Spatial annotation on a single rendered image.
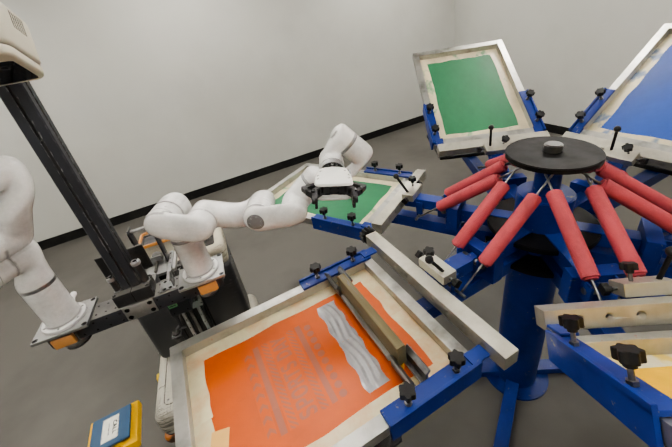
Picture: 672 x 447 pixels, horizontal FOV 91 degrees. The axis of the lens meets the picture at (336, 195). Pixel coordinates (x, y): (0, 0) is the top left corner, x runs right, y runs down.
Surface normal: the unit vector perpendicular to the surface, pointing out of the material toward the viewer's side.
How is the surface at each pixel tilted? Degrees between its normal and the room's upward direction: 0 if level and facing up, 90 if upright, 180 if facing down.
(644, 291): 58
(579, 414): 0
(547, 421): 0
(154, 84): 90
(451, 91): 32
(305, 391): 0
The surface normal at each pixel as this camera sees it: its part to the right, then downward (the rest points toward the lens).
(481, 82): -0.15, -0.47
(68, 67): 0.46, 0.36
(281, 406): -0.15, -0.87
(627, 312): -0.12, -0.04
